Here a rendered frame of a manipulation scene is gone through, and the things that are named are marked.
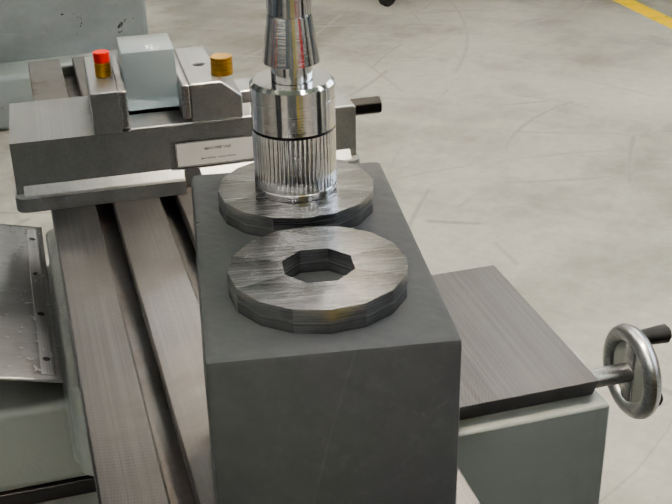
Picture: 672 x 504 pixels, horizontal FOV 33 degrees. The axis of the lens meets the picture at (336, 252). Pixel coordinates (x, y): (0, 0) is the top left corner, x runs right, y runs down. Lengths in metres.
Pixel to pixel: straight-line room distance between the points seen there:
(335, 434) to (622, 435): 1.84
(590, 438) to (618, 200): 2.17
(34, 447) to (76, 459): 0.04
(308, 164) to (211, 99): 0.51
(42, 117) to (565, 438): 0.63
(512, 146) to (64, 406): 2.80
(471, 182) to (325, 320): 2.91
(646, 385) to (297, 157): 0.83
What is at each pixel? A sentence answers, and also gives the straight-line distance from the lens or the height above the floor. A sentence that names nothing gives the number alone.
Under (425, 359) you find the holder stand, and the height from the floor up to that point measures 1.09.
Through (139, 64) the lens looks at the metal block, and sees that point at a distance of 1.13.
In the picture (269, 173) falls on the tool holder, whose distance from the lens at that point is 0.62.
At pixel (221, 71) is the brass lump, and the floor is 1.03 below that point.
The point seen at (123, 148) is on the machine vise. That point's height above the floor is 0.96.
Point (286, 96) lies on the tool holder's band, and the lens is 0.60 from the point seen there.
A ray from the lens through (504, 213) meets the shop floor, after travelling 3.23.
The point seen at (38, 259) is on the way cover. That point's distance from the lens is 1.20.
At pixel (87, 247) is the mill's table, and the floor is 0.91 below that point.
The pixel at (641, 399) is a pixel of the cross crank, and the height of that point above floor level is 0.60.
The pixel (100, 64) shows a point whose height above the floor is 1.03.
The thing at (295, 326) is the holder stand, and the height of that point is 1.10.
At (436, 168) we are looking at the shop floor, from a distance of 3.52.
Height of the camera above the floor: 1.37
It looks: 27 degrees down
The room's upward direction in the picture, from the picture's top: 1 degrees counter-clockwise
